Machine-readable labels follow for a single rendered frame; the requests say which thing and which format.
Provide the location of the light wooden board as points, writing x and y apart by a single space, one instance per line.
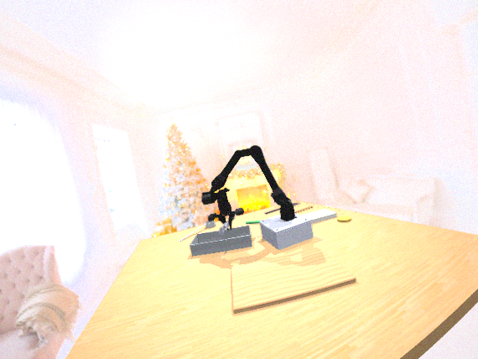
283 278

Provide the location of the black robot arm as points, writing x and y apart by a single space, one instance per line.
287 209

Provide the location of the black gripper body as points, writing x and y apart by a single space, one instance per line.
225 210

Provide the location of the yellow flat disc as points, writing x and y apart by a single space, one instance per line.
343 219

